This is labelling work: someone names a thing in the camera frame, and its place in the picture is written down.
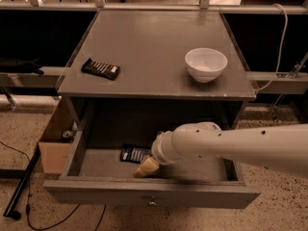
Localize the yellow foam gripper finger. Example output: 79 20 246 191
134 157 160 178

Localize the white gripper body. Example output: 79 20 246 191
151 131 174 166

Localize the blue rxbar blueberry bar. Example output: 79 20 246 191
119 144 151 164

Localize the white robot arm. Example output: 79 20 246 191
134 122 308 178

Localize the brass drawer knob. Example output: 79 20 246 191
147 196 157 207

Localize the grey open top drawer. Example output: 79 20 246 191
42 99 262 210

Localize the grey wooden cabinet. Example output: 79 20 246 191
55 9 257 137

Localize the metal can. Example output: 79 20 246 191
62 130 73 141

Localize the white ceramic bowl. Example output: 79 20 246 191
185 48 228 83

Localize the cardboard box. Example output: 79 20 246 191
38 99 74 174

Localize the dark chocolate snack bar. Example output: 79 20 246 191
81 59 120 81

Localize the black floor pole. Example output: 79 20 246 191
0 146 40 220

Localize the black floor cable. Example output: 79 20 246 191
0 140 107 231

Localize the metal railing frame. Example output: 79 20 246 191
0 0 308 96

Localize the white cable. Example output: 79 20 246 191
253 3 289 92

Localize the black cloth on rail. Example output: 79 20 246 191
0 58 44 75

